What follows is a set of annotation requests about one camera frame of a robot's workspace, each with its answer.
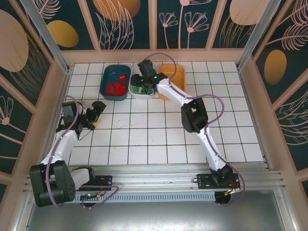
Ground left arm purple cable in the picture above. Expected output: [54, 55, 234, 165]
[44, 95, 120, 209]

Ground aluminium corner post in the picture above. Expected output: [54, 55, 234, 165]
[19, 0, 74, 74]
[237, 0, 286, 72]

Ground grey slotted cable duct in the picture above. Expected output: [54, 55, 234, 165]
[33, 192, 216, 203]

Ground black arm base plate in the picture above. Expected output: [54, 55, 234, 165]
[196, 173, 241, 191]
[69, 175, 114, 192]

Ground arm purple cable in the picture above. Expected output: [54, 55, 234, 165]
[143, 52, 246, 207]
[44, 95, 120, 209]

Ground yellow connector with red wires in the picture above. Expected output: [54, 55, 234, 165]
[225, 179, 241, 196]

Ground grey metal base sheet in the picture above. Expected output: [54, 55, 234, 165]
[14, 189, 299, 231]

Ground orange plastic container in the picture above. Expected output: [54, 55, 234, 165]
[157, 64, 187, 101]

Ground small circuit board with wires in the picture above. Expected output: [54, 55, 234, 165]
[80, 192, 103, 201]

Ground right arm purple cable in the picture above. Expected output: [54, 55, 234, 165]
[143, 52, 246, 207]

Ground teal plastic container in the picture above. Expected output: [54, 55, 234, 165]
[99, 64, 130, 102]

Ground aluminium mounting rail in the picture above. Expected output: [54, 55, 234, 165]
[23, 163, 286, 193]

